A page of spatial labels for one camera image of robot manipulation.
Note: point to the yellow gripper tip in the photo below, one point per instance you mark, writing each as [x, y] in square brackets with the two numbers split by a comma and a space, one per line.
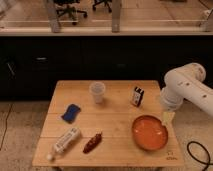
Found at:
[167, 118]

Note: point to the black and white eraser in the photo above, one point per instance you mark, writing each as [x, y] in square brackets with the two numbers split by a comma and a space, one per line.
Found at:
[137, 96]

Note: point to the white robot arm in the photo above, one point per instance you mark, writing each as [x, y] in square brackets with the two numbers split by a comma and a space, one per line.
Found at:
[186, 82]

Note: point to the orange bowl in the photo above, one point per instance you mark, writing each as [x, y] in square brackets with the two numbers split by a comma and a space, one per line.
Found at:
[149, 133]

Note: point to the brown dried chili pepper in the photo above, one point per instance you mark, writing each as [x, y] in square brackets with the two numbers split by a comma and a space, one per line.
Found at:
[92, 143]

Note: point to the clear plastic cup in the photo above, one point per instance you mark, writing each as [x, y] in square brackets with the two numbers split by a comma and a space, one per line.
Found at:
[97, 90]

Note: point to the blue sponge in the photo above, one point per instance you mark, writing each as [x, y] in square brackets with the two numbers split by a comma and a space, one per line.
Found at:
[71, 113]

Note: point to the white tube bottle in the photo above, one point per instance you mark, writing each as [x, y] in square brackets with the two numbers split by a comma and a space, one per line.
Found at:
[62, 144]

